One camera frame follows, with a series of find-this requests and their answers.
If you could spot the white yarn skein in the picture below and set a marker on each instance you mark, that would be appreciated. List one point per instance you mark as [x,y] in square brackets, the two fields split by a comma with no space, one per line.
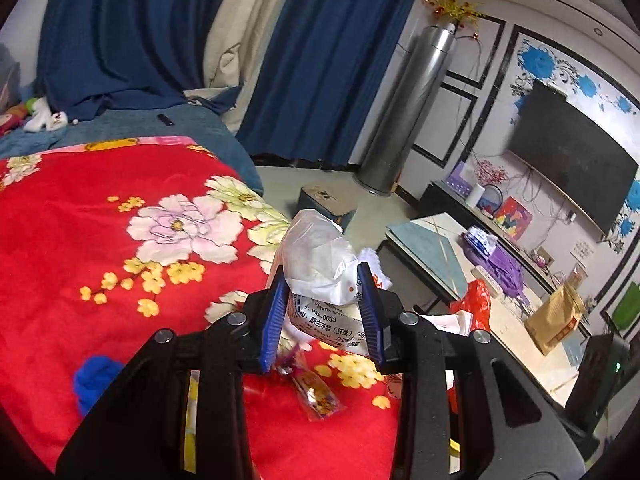
[372,260]

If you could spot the blue white packet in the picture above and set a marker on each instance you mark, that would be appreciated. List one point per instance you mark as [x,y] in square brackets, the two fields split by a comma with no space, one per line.
[480,240]

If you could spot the grey mesh bag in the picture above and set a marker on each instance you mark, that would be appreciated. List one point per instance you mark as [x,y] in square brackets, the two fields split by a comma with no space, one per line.
[9,80]

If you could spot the black remote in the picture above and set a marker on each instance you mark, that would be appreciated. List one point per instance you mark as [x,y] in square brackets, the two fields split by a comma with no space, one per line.
[165,119]

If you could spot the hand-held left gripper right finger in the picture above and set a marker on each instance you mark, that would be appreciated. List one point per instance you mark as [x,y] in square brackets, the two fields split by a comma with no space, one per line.
[372,320]

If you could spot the beige curtain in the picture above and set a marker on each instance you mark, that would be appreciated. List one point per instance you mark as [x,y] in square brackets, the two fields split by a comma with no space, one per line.
[240,35]

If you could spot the colourful toys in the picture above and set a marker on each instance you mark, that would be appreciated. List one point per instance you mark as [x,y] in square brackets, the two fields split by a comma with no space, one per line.
[15,117]

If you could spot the white paper notice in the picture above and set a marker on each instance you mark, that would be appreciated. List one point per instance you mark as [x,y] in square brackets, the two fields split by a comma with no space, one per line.
[582,251]

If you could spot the white plush toy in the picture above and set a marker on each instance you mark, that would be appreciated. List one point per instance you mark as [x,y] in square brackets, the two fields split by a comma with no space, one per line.
[42,117]

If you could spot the clear orange snack wrapper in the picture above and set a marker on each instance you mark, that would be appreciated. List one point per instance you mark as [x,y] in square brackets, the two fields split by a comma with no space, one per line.
[315,390]

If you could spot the white cylinder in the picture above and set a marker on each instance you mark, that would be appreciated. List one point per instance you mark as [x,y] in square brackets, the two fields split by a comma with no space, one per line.
[476,195]

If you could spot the blue bed sheet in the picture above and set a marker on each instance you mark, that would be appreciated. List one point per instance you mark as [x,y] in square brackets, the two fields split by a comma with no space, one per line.
[210,132]

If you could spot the red floral blanket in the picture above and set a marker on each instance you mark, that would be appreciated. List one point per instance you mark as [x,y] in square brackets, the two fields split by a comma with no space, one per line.
[75,235]

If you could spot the silver tower air conditioner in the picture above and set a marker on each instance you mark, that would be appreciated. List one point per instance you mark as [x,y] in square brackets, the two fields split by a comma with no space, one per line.
[400,110]

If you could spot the white plastic tissue packet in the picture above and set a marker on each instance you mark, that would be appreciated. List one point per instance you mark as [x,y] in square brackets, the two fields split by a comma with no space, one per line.
[320,260]

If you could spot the brown paper bag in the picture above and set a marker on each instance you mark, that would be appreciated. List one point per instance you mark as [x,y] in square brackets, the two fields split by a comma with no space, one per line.
[550,320]

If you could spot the narrow blue curtain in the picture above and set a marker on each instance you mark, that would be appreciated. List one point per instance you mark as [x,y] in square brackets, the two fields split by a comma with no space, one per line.
[325,60]

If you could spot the colourful picture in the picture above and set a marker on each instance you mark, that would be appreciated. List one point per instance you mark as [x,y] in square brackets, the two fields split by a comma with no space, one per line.
[515,220]

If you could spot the pink flower branch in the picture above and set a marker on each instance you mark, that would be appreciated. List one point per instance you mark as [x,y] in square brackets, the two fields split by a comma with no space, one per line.
[492,172]

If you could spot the marble pattern coffee table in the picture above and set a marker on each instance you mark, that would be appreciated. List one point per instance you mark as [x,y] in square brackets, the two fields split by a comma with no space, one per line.
[430,250]

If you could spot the cardboard box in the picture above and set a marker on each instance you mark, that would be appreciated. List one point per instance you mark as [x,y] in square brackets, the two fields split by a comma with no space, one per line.
[325,200]

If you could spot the red plastic bag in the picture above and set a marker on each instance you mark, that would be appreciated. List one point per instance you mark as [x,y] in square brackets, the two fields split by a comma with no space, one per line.
[475,300]

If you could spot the black wall television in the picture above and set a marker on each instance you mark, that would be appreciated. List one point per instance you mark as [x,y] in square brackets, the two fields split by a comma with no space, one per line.
[575,160]

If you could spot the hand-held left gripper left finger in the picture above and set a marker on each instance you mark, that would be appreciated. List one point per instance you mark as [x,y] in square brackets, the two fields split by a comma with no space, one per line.
[274,320]

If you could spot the purple box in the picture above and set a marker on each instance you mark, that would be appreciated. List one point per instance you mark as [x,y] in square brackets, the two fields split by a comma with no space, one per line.
[459,179]

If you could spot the blue yarn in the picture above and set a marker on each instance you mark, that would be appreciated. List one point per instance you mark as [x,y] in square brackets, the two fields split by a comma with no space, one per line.
[97,380]

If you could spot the purple cloth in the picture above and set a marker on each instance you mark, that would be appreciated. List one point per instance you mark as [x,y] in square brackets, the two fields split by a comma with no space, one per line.
[500,270]

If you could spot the wide blue curtain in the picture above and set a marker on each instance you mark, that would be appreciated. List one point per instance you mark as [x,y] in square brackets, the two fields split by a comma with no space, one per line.
[125,35]

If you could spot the yellow red artificial flowers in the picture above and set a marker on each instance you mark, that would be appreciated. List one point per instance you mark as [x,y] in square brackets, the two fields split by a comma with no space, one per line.
[457,10]

